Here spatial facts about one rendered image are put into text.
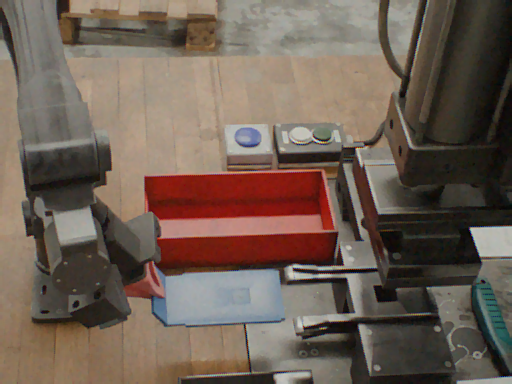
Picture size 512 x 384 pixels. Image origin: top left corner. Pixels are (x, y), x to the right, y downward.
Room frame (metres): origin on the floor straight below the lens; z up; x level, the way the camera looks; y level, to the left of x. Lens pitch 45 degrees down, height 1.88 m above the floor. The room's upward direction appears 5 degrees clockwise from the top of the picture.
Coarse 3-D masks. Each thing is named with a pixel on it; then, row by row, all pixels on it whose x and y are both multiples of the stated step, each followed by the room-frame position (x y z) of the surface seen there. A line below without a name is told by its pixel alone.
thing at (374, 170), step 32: (384, 160) 0.77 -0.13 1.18; (384, 192) 0.72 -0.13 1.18; (416, 192) 0.72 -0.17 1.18; (448, 192) 0.73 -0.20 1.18; (480, 192) 0.74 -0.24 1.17; (384, 224) 0.69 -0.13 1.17; (416, 224) 0.69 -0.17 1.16; (448, 224) 0.70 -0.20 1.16; (480, 224) 0.71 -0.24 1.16; (384, 256) 0.67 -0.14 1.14; (416, 256) 0.67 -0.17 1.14; (448, 256) 0.68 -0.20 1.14; (384, 288) 0.65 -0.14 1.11
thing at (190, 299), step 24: (168, 288) 0.72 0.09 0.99; (192, 288) 0.72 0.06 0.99; (216, 288) 0.73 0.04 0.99; (240, 288) 0.73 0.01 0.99; (264, 288) 0.73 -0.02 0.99; (168, 312) 0.69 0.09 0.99; (192, 312) 0.69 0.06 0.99; (216, 312) 0.69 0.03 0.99; (240, 312) 0.69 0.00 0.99; (264, 312) 0.70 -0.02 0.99
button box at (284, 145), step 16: (288, 128) 1.10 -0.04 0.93; (336, 128) 1.11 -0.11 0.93; (288, 144) 1.06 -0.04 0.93; (304, 144) 1.06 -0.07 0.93; (320, 144) 1.07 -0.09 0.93; (336, 144) 1.07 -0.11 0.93; (368, 144) 1.10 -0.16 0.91; (288, 160) 1.04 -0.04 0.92; (304, 160) 1.05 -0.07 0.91; (320, 160) 1.05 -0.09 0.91; (336, 160) 1.06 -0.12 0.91
